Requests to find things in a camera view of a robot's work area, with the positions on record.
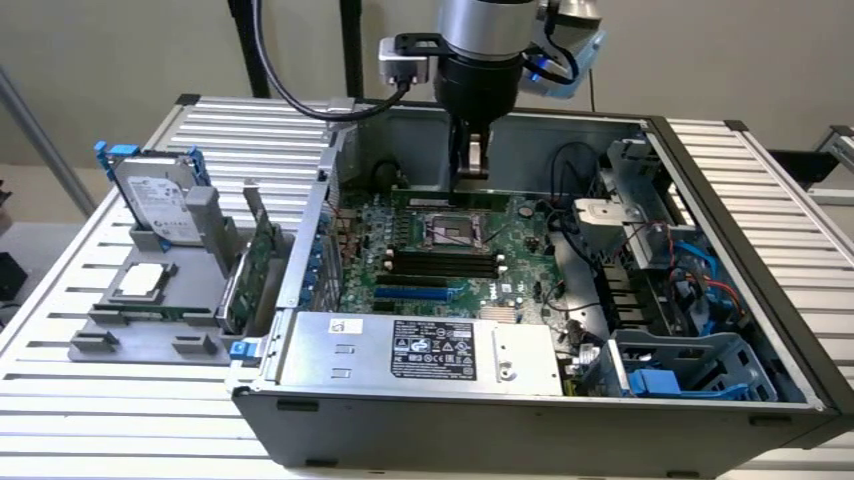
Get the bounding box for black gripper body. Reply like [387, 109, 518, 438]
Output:
[432, 53, 523, 134]

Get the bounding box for green RAM stick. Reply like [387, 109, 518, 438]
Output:
[390, 187, 535, 212]

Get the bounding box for black RAM slot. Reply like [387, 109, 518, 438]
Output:
[386, 246, 507, 258]
[382, 265, 505, 280]
[384, 252, 506, 265]
[383, 259, 506, 272]

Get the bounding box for CPU socket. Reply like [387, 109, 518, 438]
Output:
[411, 211, 494, 250]

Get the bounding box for black stand pole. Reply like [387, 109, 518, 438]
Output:
[228, 0, 272, 99]
[338, 0, 367, 99]

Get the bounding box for green motherboard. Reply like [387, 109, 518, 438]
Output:
[324, 192, 593, 327]

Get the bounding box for silver drive cage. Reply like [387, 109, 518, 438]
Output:
[597, 138, 703, 272]

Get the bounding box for black expansion slot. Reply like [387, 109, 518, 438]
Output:
[375, 272, 443, 290]

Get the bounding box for blue expansion slot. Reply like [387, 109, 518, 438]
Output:
[371, 284, 454, 303]

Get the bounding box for green graphics card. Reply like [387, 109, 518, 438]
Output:
[212, 181, 290, 336]

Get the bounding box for silver power supply unit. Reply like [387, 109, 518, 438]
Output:
[264, 310, 570, 397]

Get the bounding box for silver hard disk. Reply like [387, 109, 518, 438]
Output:
[108, 154, 210, 247]

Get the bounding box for blue disk carrier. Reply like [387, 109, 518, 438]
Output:
[92, 140, 216, 241]

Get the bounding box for grey blue disk bay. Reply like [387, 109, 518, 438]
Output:
[598, 328, 781, 403]

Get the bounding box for silver CPU chip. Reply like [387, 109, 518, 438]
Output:
[114, 263, 170, 297]

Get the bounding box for black open PC case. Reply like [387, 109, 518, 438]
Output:
[224, 102, 847, 470]

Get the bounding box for grey parts rack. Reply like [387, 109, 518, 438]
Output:
[66, 186, 296, 367]

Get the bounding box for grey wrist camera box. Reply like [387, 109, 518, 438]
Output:
[378, 31, 444, 90]

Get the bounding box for black looped wire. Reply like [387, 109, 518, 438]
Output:
[549, 141, 606, 201]

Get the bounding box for silver metal bracket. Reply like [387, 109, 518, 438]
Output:
[569, 196, 634, 237]

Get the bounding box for thick black camera cable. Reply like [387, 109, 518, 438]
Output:
[248, 0, 414, 122]

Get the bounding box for blue disk wire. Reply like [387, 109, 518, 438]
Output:
[670, 238, 747, 331]

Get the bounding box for red wire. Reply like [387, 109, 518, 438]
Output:
[673, 272, 743, 321]

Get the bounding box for aluminium frame with black plate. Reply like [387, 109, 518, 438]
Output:
[765, 123, 854, 205]

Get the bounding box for aluminium frame bar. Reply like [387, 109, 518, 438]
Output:
[0, 64, 96, 218]

